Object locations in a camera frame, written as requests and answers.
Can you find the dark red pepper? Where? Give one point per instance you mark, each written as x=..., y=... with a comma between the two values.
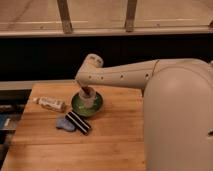
x=86, y=90

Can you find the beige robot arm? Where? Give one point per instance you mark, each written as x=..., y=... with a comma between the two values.
x=177, y=108

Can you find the white ceramic cup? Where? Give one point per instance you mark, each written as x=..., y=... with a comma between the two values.
x=87, y=98

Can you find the green ceramic plate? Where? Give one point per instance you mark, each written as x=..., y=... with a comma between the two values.
x=79, y=108

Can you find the black white striped block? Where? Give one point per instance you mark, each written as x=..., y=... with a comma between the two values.
x=80, y=123

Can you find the blue cloth piece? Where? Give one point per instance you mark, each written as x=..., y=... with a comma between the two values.
x=63, y=123

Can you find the wooden cutting board table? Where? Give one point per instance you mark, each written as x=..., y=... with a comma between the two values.
x=114, y=144

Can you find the right metal post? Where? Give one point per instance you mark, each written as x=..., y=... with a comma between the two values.
x=130, y=15

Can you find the metal post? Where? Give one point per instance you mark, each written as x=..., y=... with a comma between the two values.
x=130, y=15
x=65, y=16

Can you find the left metal post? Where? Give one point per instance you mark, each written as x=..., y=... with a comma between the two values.
x=65, y=16

